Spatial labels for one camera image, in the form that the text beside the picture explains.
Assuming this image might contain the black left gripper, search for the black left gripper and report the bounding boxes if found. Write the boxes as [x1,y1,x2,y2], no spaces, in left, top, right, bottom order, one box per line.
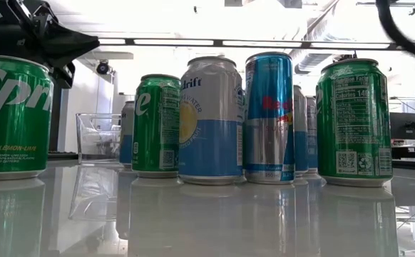
[0,0,101,90]

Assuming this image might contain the green Sprite can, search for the green Sprite can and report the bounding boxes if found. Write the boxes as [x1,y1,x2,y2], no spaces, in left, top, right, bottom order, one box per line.
[131,74,182,178]
[315,58,394,188]
[0,55,54,181]

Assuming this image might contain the white blue Spindrift can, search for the white blue Spindrift can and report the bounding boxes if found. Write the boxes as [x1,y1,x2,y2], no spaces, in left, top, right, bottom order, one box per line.
[292,84,309,176]
[305,95,318,174]
[118,100,135,168]
[178,56,246,186]

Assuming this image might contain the blue silver Red Bull can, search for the blue silver Red Bull can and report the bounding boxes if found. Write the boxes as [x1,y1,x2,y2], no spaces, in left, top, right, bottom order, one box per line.
[243,51,296,185]

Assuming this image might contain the black round spotlight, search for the black round spotlight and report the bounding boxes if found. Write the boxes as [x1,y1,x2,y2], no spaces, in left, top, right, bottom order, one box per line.
[96,59,111,76]

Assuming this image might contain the clear plastic bin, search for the clear plastic bin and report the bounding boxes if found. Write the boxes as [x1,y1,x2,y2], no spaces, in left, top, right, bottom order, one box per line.
[75,113,122,165]

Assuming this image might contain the long ceiling light bar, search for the long ceiling light bar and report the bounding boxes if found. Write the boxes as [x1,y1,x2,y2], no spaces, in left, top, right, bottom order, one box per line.
[96,37,415,51]

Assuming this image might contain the black track spotlights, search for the black track spotlights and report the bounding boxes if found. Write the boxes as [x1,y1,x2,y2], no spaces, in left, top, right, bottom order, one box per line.
[332,51,358,62]

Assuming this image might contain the black computer monitor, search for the black computer monitor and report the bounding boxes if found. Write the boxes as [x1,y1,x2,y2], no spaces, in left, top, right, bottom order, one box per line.
[389,112,415,141]

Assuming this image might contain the black ceiling track fixture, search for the black ceiling track fixture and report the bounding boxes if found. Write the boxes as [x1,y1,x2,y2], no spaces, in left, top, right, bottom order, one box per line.
[356,1,415,16]

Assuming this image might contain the black metal table frame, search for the black metal table frame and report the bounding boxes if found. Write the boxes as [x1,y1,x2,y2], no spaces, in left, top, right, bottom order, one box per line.
[47,151,415,171]

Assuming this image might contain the silver ventilation duct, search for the silver ventilation duct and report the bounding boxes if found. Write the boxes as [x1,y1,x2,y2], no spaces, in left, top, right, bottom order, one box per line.
[292,52,337,75]

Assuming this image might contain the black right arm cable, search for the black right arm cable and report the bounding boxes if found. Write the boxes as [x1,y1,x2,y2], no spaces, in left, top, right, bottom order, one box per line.
[375,0,415,61]

